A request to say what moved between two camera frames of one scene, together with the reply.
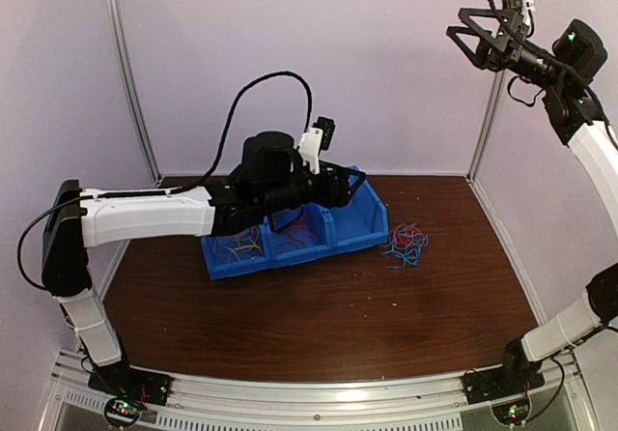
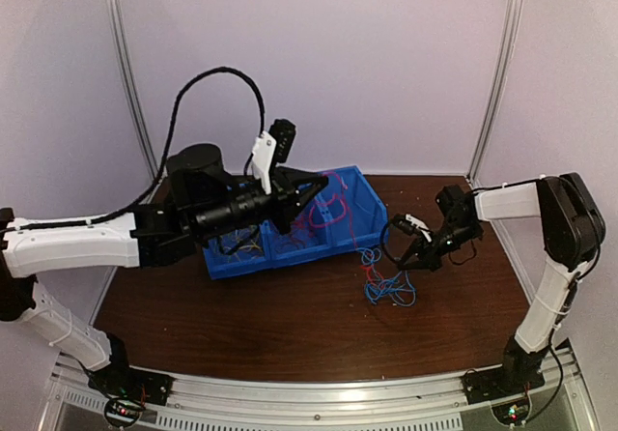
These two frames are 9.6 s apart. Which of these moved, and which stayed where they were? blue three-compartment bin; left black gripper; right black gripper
Moved: right black gripper; left black gripper
Stayed: blue three-compartment bin
